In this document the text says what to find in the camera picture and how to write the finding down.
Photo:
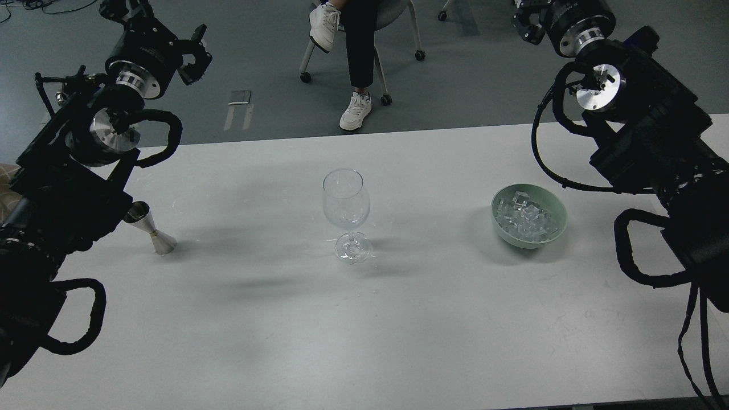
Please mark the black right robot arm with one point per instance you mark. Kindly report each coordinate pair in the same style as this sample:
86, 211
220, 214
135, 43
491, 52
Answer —
647, 127

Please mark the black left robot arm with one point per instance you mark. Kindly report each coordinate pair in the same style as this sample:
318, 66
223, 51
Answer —
71, 180

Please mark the green bowl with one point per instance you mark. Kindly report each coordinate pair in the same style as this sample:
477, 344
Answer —
545, 197

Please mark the clear wine glass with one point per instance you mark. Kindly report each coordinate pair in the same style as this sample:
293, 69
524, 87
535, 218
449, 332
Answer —
346, 205

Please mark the beige checkered cushion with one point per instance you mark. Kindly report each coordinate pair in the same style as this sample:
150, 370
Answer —
9, 198

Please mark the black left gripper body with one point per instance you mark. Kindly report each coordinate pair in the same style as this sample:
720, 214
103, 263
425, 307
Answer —
147, 56

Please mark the seated person in black trousers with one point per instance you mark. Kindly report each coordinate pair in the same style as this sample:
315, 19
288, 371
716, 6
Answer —
359, 20

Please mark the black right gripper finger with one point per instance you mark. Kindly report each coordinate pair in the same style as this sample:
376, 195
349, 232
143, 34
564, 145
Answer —
528, 28

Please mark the clear ice cubes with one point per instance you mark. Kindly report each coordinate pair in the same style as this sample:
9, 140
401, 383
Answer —
521, 217

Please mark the steel cocktail jigger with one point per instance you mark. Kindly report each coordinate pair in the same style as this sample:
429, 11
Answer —
139, 215

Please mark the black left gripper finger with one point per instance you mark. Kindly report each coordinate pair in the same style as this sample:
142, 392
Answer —
192, 72
124, 11

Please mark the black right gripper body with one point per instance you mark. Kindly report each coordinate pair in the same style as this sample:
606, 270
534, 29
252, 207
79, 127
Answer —
570, 25

